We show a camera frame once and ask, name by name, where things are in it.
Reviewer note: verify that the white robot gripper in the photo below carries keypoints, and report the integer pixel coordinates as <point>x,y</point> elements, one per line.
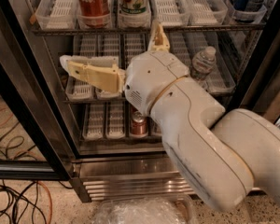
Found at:
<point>154,78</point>

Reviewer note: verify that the red coke can top shelf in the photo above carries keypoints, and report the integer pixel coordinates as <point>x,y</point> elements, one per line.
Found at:
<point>94,13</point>

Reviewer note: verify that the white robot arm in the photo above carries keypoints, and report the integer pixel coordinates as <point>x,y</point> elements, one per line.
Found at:
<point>222,154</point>

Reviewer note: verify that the white green soda can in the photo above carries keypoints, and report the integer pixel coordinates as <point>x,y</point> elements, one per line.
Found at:
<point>133,13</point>

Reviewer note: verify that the red can bottom shelf rear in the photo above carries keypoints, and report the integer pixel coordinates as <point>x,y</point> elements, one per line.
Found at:
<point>133,109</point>

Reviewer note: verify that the red can bottom shelf front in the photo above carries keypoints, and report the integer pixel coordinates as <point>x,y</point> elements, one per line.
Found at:
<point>138,126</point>

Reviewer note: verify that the clear water bottle middle shelf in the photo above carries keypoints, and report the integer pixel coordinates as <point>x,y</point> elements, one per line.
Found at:
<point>202,65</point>

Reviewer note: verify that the stainless steel fridge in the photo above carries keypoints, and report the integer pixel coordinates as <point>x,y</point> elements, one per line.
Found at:
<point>246,61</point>

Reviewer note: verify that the open glass fridge door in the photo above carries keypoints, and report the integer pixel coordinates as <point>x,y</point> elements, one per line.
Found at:
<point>30,86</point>

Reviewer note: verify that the dark drink bottle white cap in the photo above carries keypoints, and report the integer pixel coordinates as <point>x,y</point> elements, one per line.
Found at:
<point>155,128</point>

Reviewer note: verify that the clear plastic bin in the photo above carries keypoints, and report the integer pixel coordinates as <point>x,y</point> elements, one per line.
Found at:
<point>154,209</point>

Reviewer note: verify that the middle wire shelf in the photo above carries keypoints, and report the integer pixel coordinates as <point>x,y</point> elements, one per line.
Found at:
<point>222,98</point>

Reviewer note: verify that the wire shelf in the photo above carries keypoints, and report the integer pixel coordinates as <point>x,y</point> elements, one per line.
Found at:
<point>102,138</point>
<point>178,29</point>
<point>222,98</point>

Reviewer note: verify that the bottom wire shelf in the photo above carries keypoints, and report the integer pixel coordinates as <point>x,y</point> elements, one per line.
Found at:
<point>102,138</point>

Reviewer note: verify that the top wire shelf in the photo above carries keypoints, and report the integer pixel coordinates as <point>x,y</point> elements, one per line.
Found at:
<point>178,29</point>

